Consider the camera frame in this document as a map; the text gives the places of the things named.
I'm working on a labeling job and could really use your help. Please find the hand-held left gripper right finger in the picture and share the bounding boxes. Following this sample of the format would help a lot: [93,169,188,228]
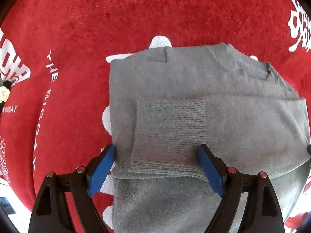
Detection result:
[196,144,286,233]

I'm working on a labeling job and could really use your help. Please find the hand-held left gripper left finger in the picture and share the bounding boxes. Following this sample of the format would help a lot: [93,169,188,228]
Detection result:
[28,144,117,233]

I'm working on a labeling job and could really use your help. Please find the grey knit sweater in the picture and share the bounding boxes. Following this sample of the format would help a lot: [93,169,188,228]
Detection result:
[107,42,311,233]

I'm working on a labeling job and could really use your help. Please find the dark object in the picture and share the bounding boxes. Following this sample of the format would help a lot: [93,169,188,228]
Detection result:
[0,195,14,214]

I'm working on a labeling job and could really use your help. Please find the black and tan object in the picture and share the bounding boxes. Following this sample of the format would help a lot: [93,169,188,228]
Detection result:
[0,78,13,103]

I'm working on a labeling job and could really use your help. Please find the red printed blanket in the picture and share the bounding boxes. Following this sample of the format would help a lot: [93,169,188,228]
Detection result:
[0,0,311,233]

